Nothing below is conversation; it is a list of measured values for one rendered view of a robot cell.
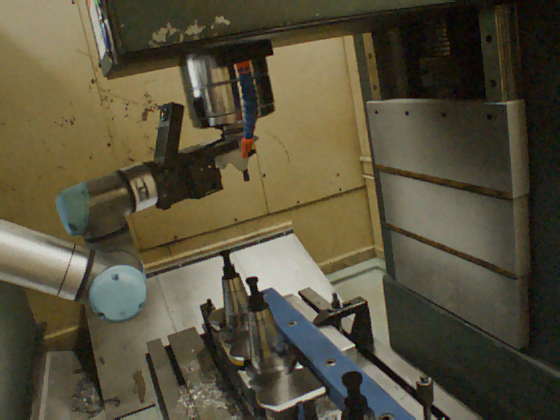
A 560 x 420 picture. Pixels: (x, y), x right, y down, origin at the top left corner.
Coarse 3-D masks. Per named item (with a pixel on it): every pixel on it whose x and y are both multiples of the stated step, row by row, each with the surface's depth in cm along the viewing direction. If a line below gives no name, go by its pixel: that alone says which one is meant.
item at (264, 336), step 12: (252, 312) 54; (264, 312) 54; (252, 324) 55; (264, 324) 54; (276, 324) 56; (252, 336) 55; (264, 336) 55; (276, 336) 55; (252, 348) 56; (264, 348) 55; (276, 348) 55; (252, 360) 56; (264, 360) 55; (276, 360) 55
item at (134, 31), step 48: (144, 0) 52; (192, 0) 54; (240, 0) 55; (288, 0) 57; (336, 0) 60; (384, 0) 62; (432, 0) 65; (480, 0) 68; (96, 48) 90; (144, 48) 53; (192, 48) 56
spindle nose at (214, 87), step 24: (192, 72) 83; (216, 72) 81; (264, 72) 85; (192, 96) 85; (216, 96) 82; (240, 96) 83; (264, 96) 85; (192, 120) 88; (216, 120) 84; (240, 120) 84
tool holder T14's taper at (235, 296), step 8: (224, 280) 65; (232, 280) 64; (240, 280) 65; (224, 288) 65; (232, 288) 64; (240, 288) 65; (224, 296) 65; (232, 296) 65; (240, 296) 65; (224, 304) 66; (232, 304) 65; (240, 304) 65; (248, 304) 66; (224, 312) 66; (232, 312) 65; (240, 312) 65; (224, 320) 67; (232, 320) 65; (240, 320) 65; (232, 328) 65; (240, 328) 65
